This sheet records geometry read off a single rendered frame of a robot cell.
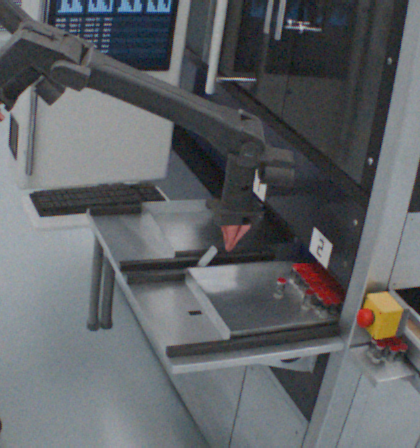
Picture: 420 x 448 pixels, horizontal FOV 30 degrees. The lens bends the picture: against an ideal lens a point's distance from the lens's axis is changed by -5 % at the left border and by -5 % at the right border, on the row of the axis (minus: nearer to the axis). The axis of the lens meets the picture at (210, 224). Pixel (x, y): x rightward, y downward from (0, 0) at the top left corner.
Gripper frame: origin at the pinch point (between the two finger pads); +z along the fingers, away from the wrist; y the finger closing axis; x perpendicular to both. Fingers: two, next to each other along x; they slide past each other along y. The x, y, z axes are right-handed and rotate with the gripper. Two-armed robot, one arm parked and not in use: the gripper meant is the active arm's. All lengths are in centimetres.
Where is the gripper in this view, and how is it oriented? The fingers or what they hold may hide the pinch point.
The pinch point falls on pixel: (228, 246)
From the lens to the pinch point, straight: 163.4
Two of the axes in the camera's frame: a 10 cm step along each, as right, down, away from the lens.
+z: -1.3, 8.8, 4.6
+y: 9.2, -0.6, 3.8
